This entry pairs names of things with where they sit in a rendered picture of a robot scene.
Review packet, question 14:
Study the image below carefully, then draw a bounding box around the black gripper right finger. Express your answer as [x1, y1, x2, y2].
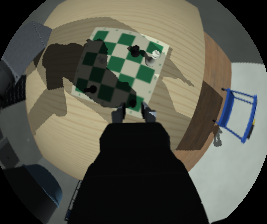
[141, 102, 157, 122]

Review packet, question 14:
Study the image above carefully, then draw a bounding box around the green and white chessboard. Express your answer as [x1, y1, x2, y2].
[71, 27, 169, 119]

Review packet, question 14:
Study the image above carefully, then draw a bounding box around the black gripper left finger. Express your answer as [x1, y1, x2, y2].
[111, 102, 126, 123]

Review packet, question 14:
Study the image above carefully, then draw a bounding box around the white chess pawn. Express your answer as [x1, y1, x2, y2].
[96, 55, 106, 64]

